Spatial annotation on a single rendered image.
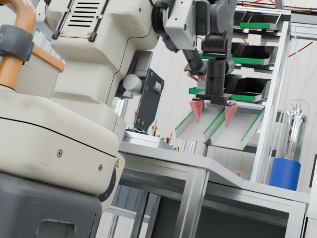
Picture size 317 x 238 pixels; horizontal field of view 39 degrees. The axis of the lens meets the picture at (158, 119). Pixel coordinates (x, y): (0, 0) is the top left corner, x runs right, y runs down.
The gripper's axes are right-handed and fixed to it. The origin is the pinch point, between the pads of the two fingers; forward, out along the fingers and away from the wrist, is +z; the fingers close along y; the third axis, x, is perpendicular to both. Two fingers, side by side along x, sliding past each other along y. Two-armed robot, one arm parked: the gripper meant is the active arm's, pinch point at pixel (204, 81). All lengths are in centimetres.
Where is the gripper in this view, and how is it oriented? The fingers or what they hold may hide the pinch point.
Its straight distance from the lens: 189.0
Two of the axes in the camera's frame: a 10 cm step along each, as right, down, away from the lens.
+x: -5.1, 7.3, -4.5
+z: 4.0, 6.7, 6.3
